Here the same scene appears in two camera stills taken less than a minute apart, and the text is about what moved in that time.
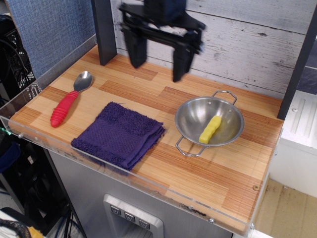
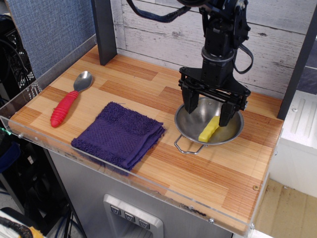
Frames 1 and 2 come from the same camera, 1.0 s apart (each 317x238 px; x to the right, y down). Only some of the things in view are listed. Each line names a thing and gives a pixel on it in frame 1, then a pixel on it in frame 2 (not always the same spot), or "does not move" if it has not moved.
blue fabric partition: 52,29 does not move
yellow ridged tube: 212,126 does not move
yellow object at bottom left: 34,233 does not move
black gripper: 164,22 → 215,79
